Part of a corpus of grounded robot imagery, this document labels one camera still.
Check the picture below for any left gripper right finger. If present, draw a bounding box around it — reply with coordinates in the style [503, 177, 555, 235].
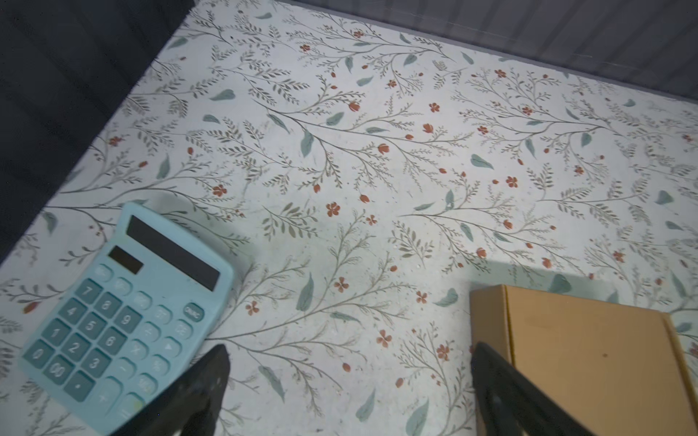
[471, 343, 590, 435]

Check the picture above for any teal calculator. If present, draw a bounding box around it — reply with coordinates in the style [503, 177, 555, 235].
[19, 203, 234, 435]

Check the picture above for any brown cardboard box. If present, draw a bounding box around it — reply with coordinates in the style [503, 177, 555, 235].
[470, 285, 697, 435]

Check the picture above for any floral table mat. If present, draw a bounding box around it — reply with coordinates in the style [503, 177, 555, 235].
[1, 1, 697, 435]

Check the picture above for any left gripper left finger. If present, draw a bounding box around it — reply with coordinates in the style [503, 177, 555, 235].
[114, 344, 230, 436]

